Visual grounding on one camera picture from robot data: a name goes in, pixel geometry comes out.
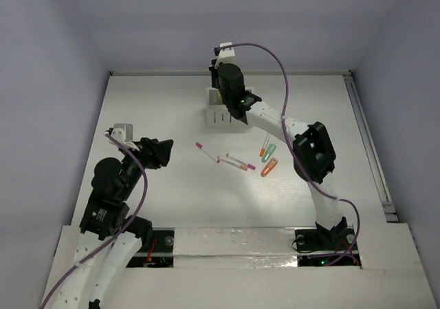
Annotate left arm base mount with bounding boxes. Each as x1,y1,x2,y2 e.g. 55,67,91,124
127,228,175,268

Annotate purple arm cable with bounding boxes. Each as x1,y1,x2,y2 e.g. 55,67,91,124
214,43,361,267
39,133,151,309

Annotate white two-compartment slotted organizer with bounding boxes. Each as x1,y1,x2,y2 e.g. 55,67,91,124
205,87,248,129

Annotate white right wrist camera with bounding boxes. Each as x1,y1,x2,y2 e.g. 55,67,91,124
214,42,236,69

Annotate white marker pink caps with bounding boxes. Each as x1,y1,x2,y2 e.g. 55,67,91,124
195,142,220,164

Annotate aluminium rail right side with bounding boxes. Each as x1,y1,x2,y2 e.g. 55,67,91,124
343,71,400,223

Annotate green correction tape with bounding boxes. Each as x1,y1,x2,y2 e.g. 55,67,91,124
260,143,276,163

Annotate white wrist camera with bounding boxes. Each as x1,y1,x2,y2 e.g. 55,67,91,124
105,123,138,150
214,42,236,69

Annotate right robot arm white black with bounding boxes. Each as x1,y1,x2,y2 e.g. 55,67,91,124
209,61,347,248

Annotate white marker purple cap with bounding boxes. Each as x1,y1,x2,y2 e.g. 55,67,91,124
226,153,256,171

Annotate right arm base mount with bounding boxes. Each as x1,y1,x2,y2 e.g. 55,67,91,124
291,227,362,267

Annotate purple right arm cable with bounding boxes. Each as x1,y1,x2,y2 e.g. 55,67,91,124
214,43,361,267

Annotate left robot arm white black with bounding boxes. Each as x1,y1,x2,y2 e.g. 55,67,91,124
40,127,174,308

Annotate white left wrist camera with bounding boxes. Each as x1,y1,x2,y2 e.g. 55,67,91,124
105,123,138,150

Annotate white marker orange cap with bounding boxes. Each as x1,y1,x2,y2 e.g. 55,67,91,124
259,133,271,157

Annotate white marker salmon cap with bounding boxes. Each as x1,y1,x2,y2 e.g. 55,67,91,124
218,157,248,171

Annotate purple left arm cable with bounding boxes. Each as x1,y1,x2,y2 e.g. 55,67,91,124
39,133,151,309

